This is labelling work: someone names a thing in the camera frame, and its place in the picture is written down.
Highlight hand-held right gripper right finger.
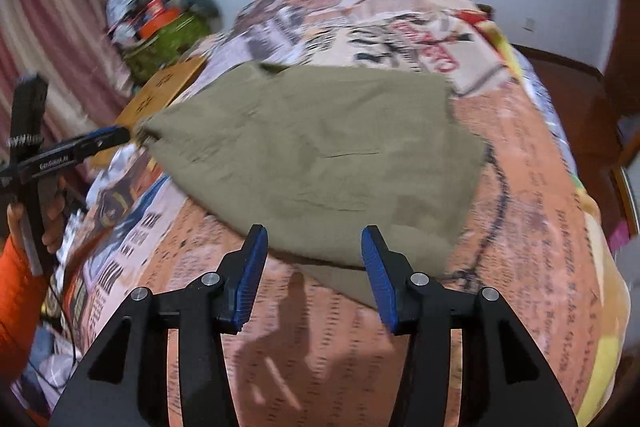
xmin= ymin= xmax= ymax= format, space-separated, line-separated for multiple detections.
xmin=361 ymin=224 xmax=578 ymax=427

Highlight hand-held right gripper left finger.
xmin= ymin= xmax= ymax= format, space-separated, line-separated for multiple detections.
xmin=50 ymin=223 xmax=269 ymax=427

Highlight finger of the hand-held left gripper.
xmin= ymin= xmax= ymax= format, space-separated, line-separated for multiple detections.
xmin=75 ymin=126 xmax=132 ymax=158

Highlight olive green pants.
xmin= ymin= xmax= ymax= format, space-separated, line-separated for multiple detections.
xmin=135 ymin=62 xmax=488 ymax=308

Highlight person's left forearm orange sleeve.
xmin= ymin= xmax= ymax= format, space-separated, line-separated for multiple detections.
xmin=0 ymin=234 xmax=53 ymax=388

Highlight person's left hand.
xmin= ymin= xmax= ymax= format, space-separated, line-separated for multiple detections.
xmin=7 ymin=177 xmax=67 ymax=258

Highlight striped pink curtain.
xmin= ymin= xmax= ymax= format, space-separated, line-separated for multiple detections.
xmin=0 ymin=0 xmax=136 ymax=188

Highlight green patterned storage bag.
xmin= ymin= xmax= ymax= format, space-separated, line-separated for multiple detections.
xmin=122 ymin=10 xmax=211 ymax=83

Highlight orange box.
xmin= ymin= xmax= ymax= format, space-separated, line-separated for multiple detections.
xmin=137 ymin=4 xmax=183 ymax=35

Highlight printed newspaper pattern blanket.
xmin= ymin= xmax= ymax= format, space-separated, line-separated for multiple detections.
xmin=10 ymin=0 xmax=631 ymax=427

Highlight pile of papers and packets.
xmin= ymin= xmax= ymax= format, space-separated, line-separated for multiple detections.
xmin=10 ymin=327 xmax=81 ymax=408

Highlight pink cloth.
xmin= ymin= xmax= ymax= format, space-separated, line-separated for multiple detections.
xmin=607 ymin=217 xmax=638 ymax=253

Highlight thin black cable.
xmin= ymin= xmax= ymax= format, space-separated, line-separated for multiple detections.
xmin=25 ymin=277 xmax=81 ymax=388

